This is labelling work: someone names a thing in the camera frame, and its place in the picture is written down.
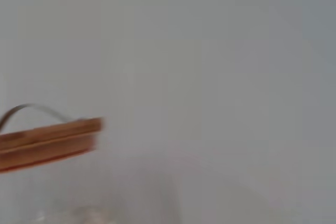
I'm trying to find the bamboo lid with grey loop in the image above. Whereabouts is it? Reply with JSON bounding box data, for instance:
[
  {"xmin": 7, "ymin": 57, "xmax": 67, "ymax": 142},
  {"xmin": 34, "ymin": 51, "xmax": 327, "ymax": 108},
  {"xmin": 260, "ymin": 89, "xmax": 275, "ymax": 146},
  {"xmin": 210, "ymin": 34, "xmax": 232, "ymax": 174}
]
[{"xmin": 0, "ymin": 103, "xmax": 104, "ymax": 174}]

